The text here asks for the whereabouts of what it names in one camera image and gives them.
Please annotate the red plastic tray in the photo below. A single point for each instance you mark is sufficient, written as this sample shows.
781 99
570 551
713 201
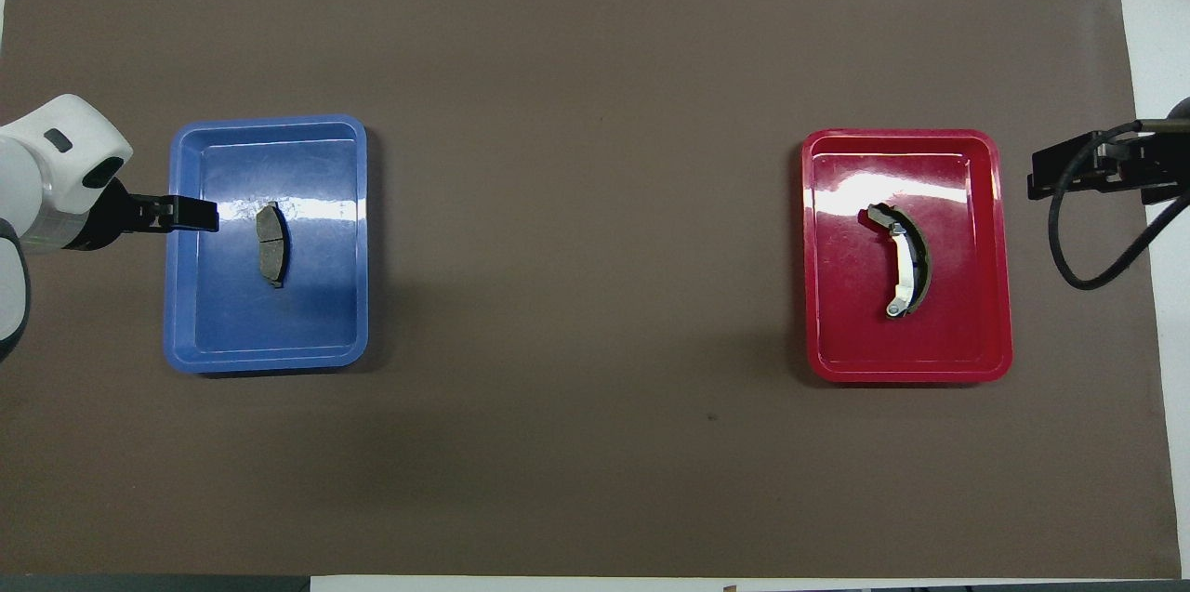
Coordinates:
855 341

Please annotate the grey brake pad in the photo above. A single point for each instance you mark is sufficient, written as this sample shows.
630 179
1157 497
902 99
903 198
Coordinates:
271 243

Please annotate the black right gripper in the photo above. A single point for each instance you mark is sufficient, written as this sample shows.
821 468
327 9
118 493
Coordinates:
1173 164

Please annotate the brown table mat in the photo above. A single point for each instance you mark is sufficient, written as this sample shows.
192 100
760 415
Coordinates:
595 462

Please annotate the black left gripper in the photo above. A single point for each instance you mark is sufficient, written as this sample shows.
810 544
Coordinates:
110 216

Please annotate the curved metal brake shoe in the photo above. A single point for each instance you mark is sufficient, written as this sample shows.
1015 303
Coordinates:
904 262

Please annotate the blue plastic tray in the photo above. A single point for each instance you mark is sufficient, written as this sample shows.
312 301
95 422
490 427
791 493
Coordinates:
223 322

